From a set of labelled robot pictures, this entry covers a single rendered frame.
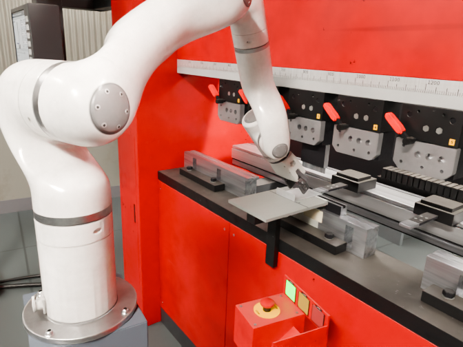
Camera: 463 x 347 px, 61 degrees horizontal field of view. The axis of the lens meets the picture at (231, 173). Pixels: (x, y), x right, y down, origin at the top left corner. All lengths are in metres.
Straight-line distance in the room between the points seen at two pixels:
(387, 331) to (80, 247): 0.78
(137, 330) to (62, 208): 0.25
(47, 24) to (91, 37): 2.02
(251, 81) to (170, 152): 1.01
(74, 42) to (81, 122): 3.31
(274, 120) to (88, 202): 0.56
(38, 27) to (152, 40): 1.19
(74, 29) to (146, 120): 2.08
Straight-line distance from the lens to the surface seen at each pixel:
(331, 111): 1.17
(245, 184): 1.58
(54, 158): 0.67
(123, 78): 0.60
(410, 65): 1.08
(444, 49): 1.04
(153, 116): 1.90
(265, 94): 1.05
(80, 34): 3.86
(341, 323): 1.23
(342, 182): 1.49
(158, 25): 0.72
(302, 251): 1.24
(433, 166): 1.06
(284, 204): 1.24
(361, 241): 1.24
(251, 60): 1.02
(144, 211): 2.00
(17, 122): 0.67
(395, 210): 1.45
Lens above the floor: 1.45
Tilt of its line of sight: 17 degrees down
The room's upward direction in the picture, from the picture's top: 2 degrees clockwise
